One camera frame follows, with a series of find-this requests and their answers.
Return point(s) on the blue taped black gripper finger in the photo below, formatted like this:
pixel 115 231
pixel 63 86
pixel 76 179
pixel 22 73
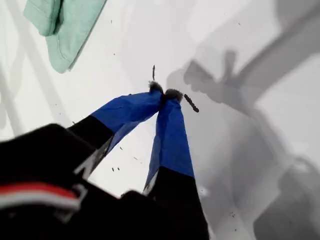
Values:
pixel 172 150
pixel 125 110

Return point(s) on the pale green T-shirt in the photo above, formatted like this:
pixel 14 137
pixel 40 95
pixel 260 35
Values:
pixel 72 30

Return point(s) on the thin dark scrap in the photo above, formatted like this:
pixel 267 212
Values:
pixel 153 73

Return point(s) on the thick black scrap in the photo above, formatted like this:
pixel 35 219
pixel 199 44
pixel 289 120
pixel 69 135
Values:
pixel 191 103

